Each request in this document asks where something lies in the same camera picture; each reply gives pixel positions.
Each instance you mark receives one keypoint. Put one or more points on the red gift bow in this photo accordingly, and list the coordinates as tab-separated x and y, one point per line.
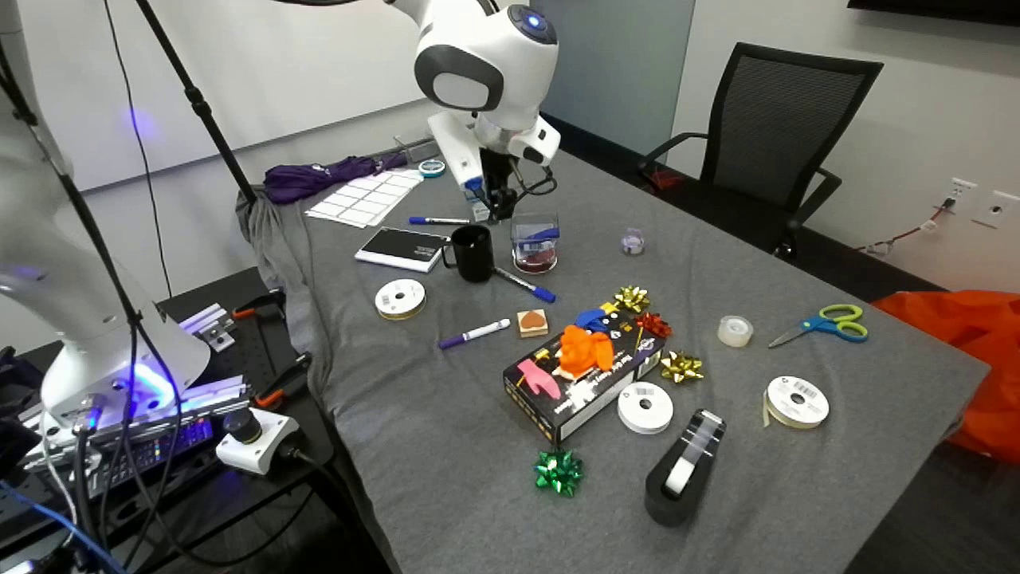
656	327

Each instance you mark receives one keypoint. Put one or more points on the black mug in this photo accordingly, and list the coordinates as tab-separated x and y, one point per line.
473	257

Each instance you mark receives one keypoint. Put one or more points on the black tape dispenser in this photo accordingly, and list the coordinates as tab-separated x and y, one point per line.
687	472

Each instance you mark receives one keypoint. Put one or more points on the purple capped white marker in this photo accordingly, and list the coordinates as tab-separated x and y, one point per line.
473	333

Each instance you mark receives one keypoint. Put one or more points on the white ribbon spool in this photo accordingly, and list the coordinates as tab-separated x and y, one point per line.
644	410
799	404
400	297

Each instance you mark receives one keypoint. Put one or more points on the white emergency stop box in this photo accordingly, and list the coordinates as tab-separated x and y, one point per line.
256	442

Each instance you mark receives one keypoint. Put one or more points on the grey table cloth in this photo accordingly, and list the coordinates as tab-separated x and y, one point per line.
447	424

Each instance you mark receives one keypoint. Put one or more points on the purple cloth bundle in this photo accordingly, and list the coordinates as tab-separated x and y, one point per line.
313	179

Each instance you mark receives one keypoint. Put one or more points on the black printed gift box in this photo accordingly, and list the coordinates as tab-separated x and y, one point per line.
577	410

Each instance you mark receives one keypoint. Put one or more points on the black mesh office chair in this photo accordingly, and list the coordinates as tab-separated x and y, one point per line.
784	130

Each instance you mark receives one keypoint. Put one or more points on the gold gift bow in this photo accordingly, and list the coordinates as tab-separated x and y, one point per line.
629	301
679	367

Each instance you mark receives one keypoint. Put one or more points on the small teal tape roll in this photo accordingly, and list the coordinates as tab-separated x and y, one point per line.
433	166

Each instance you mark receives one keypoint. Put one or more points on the white label sheet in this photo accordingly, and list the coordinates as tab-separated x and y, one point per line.
364	200

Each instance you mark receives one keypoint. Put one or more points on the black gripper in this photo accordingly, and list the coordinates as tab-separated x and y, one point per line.
501	166

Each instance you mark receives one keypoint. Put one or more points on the blue gift bow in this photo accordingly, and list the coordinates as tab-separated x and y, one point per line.
590	321

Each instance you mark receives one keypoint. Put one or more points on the silver metal clamp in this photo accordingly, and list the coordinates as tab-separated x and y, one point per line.
208	323

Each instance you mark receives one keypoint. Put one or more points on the white wall outlet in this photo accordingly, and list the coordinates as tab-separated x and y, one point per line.
982	201

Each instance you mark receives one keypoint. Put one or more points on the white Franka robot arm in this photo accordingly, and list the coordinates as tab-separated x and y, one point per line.
489	48

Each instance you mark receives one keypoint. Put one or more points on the black wall screen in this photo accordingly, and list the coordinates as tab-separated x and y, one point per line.
935	7

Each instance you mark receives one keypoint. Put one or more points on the green gift bow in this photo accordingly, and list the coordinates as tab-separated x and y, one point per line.
559	472

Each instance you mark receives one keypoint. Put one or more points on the small wooden block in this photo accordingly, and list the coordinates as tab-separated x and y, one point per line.
535	323

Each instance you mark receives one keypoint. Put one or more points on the white whiteboard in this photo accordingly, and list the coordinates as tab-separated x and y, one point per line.
319	75

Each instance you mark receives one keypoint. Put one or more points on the blue capped white marker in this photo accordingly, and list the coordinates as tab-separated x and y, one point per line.
437	220

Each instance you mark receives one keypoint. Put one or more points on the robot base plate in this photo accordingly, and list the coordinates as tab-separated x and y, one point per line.
140	431

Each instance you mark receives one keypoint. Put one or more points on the black notebook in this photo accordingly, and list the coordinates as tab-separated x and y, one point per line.
403	251

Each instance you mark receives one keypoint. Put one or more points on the clear plastic container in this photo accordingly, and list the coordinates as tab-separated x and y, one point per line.
475	208

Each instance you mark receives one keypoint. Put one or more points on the small clear jar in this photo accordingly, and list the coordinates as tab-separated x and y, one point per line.
633	244

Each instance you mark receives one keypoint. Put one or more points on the black tripod pole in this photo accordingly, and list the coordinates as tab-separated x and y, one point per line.
198	107

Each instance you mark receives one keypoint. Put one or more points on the orange gift bow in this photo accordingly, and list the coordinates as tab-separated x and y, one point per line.
589	351

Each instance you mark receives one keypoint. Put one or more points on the clear tape roll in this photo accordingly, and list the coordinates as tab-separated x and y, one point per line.
736	333

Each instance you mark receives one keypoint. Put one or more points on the pink gift bow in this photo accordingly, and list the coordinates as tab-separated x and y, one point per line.
541	379

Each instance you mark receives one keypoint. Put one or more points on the orange plastic bag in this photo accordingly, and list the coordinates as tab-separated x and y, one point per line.
978	362

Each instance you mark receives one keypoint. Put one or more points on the clear plastic cup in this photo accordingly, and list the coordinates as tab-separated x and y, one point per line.
535	258

